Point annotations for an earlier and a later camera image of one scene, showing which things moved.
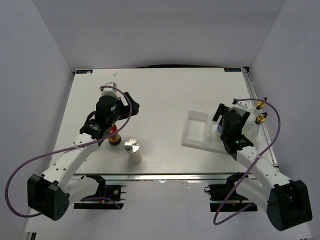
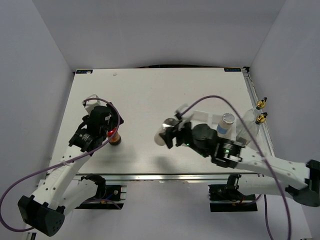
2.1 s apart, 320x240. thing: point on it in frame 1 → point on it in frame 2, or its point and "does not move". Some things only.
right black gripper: (220, 111) → (170, 133)
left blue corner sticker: (84, 71) does not move
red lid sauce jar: (115, 139) does not move
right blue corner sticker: (232, 69) does not move
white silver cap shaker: (132, 147) → (167, 123)
